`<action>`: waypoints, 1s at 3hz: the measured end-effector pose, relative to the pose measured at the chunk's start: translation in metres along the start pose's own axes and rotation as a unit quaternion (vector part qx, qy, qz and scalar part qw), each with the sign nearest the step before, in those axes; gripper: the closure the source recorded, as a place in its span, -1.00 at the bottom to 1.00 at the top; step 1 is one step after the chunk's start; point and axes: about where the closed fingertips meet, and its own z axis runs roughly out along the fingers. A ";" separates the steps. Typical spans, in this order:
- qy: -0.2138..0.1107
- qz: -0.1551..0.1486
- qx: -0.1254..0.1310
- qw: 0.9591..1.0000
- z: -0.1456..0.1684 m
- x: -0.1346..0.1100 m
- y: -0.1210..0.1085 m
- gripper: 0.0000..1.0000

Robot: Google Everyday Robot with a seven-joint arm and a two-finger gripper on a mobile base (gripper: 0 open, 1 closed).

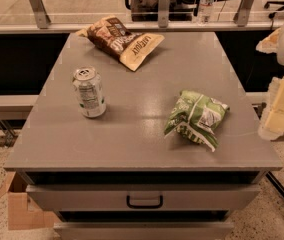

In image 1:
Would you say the upper grey drawer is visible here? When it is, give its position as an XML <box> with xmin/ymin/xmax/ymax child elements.
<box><xmin>27</xmin><ymin>184</ymin><xmax>260</xmax><ymax>212</ymax></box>

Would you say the cardboard box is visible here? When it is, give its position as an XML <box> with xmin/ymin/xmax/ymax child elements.
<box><xmin>0</xmin><ymin>172</ymin><xmax>60</xmax><ymax>230</ymax></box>

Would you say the brown chip bag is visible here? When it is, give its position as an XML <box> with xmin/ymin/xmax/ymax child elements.
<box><xmin>76</xmin><ymin>15</ymin><xmax>164</xmax><ymax>72</ymax></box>

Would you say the silver soda can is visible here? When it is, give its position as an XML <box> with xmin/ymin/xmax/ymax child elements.
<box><xmin>72</xmin><ymin>66</ymin><xmax>106</xmax><ymax>118</ymax></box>

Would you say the green chip bag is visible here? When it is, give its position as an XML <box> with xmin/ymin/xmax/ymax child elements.
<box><xmin>164</xmin><ymin>90</ymin><xmax>230</xmax><ymax>152</ymax></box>

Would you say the clear water bottle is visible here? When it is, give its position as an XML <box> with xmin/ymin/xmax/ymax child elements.
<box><xmin>198</xmin><ymin>0</ymin><xmax>215</xmax><ymax>24</ymax></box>

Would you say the lower grey drawer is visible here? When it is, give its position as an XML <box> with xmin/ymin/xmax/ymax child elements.
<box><xmin>54</xmin><ymin>222</ymin><xmax>234</xmax><ymax>240</ymax></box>

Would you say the grey drawer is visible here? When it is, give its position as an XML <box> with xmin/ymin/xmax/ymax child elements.
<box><xmin>54</xmin><ymin>222</ymin><xmax>234</xmax><ymax>240</ymax></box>
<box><xmin>27</xmin><ymin>184</ymin><xmax>260</xmax><ymax>212</ymax></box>

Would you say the black drawer handle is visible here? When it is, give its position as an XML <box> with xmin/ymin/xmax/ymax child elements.
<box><xmin>126</xmin><ymin>195</ymin><xmax>164</xmax><ymax>209</ymax></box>

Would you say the metal glass railing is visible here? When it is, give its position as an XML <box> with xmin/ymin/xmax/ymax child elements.
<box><xmin>0</xmin><ymin>0</ymin><xmax>284</xmax><ymax>33</ymax></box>

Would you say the grey drawer cabinet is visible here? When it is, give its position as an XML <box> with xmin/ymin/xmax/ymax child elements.
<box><xmin>3</xmin><ymin>31</ymin><xmax>284</xmax><ymax>240</ymax></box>

